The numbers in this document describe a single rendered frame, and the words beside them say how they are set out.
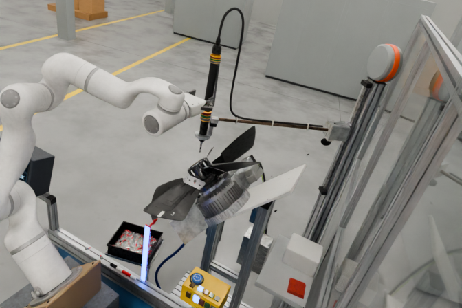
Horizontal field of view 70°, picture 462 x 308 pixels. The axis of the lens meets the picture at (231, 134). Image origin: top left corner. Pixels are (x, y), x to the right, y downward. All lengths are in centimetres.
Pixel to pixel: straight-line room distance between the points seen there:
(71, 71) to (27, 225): 56
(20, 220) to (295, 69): 616
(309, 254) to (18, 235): 123
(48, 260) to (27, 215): 18
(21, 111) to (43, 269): 55
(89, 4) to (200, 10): 279
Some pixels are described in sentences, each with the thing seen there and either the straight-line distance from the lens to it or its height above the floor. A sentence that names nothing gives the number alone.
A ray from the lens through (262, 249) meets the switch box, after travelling 190.
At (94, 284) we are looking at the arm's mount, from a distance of 146.
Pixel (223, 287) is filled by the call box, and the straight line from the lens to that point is 137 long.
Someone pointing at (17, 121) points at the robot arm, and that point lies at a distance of 122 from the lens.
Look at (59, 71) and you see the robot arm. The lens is 119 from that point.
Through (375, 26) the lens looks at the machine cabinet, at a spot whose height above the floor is 147.
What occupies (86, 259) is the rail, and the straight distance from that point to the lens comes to 176.
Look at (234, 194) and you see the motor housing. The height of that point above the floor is 116.
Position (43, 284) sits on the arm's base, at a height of 108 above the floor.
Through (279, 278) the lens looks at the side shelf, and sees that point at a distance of 175.
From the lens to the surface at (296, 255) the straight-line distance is 174.
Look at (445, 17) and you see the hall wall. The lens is 1408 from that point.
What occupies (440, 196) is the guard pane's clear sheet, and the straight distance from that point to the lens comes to 62.
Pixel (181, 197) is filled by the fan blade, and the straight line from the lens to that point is 152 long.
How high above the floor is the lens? 217
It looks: 29 degrees down
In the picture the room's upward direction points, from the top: 12 degrees clockwise
